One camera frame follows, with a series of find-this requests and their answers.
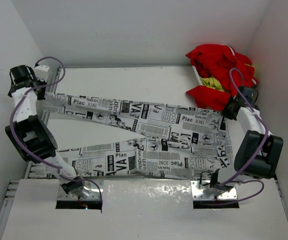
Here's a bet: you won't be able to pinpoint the newspaper print trousers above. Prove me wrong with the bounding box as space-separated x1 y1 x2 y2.
43 93 233 179

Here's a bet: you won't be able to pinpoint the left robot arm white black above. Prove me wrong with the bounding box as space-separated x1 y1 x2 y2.
5 65 85 196

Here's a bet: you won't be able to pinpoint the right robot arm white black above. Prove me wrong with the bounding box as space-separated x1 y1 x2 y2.
209 86 283 192

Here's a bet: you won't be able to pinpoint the red trousers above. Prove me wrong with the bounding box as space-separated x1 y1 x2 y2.
186 44 258 112

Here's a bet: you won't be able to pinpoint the white front cover board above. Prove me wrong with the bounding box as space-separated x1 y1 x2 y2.
3 179 288 240

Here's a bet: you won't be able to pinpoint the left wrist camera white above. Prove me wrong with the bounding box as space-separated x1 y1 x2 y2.
34 64 51 83

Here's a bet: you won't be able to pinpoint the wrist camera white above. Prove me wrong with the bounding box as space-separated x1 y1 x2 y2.
240 86 254 103
34 64 51 83

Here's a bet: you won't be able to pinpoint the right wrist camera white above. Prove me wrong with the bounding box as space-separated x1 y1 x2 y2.
240 86 254 103

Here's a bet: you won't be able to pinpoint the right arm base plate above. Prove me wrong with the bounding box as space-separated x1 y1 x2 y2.
191 180 238 202

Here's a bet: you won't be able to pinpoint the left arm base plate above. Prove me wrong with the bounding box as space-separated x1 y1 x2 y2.
57 179 103 201

